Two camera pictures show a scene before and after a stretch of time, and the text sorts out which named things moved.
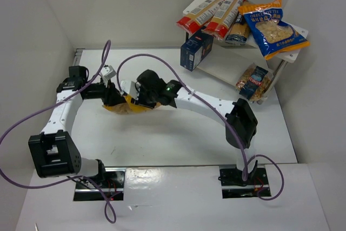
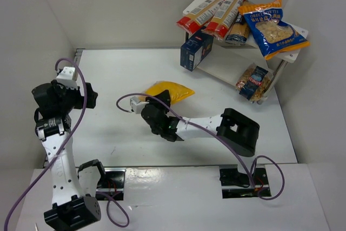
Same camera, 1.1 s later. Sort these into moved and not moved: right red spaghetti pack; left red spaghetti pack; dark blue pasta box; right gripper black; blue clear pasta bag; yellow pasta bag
Moved: right gripper black; yellow pasta bag
Not moved: dark blue pasta box; left red spaghetti pack; blue clear pasta bag; right red spaghetti pack
